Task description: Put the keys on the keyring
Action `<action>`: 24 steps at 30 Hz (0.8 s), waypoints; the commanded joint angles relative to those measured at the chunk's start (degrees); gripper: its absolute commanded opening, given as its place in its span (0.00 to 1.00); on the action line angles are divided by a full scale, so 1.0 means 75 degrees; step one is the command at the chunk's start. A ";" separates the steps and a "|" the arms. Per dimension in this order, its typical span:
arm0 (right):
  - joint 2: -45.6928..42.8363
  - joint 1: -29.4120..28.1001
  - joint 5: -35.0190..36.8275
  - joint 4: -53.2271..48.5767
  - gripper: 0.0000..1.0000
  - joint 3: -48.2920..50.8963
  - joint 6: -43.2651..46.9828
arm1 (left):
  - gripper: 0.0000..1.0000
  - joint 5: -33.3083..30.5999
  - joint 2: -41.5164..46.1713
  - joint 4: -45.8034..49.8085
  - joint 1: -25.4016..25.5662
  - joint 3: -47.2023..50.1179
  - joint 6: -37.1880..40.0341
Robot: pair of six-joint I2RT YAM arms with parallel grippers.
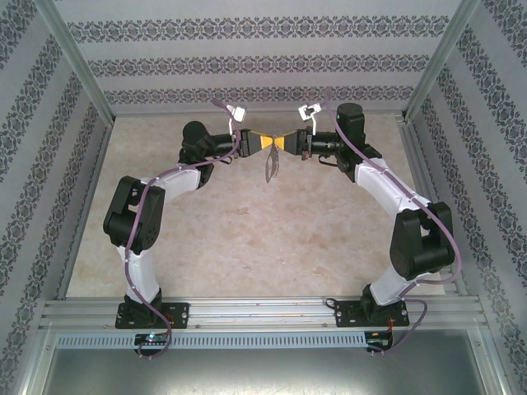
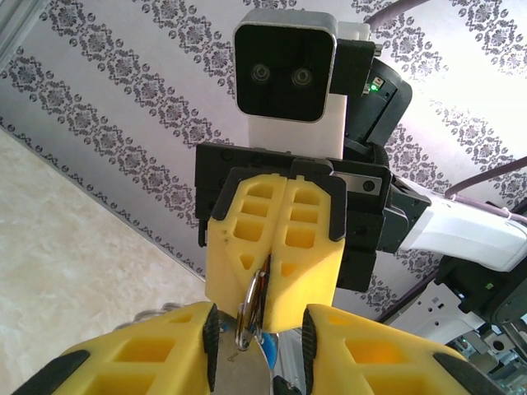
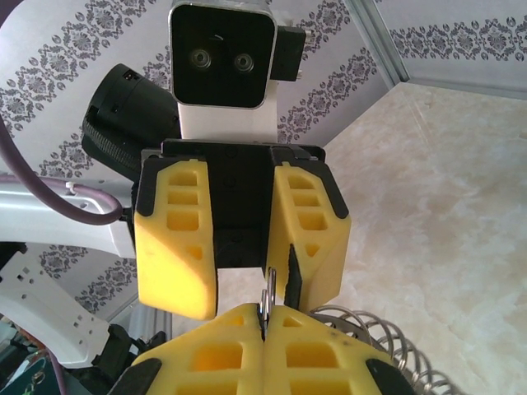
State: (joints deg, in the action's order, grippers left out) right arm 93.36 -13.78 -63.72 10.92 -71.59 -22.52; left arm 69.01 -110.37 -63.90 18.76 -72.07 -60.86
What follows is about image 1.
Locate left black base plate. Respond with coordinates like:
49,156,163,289
114,302,191,330

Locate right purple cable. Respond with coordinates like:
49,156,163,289
323,88,462,359

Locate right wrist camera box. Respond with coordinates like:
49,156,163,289
296,103,323,122

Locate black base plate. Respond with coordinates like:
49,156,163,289
333,302,411,329
114,302,191,330

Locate aluminium corner post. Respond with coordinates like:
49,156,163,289
31,0,117,124
399,0,482,123

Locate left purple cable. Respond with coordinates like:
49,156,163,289
123,98,241,361

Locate right circuit board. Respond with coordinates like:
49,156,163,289
366,331,394,351

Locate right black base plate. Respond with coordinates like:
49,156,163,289
333,302,411,329

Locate purple cable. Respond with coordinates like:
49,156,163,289
323,88,462,359
123,98,241,361

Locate circuit board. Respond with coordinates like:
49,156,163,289
366,331,394,351
134,332,170,346

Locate silver keyring with fob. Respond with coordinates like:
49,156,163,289
262,146,282,185

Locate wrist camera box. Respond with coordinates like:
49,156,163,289
225,105,250,123
296,103,323,122

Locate aluminium frame beam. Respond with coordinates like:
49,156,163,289
469,324,522,395
12,323,58,395

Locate slotted grey cable duct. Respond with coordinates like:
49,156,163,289
55,331,367,350

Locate left circuit board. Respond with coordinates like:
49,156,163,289
134,332,170,346

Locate grey metal sheet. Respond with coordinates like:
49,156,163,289
43,347,501,395

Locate aluminium side rail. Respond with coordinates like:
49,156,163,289
55,118,114,300
395,114,469,296

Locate aluminium mounting rail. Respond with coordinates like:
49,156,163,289
39,298,485,331

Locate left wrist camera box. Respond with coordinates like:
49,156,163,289
225,105,250,123

